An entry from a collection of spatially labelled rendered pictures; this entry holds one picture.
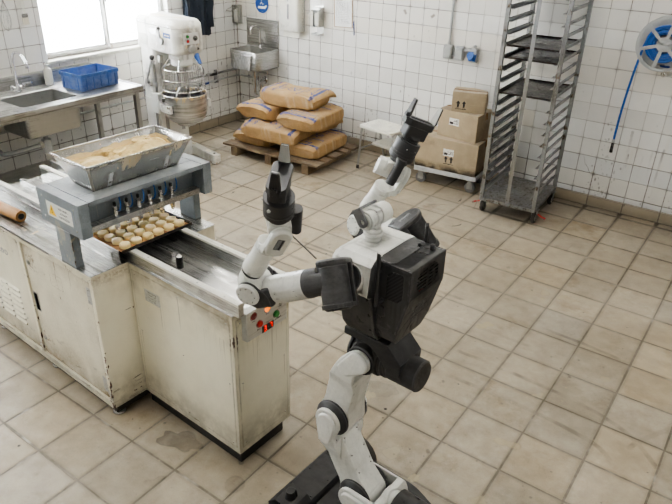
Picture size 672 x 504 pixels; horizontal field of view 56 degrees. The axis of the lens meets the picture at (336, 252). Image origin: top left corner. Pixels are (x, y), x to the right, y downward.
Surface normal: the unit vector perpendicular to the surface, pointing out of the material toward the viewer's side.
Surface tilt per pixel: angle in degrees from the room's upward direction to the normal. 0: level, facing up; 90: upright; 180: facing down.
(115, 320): 90
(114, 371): 90
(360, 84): 90
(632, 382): 0
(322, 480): 0
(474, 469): 0
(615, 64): 90
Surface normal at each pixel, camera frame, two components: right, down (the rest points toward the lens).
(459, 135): -0.64, 0.40
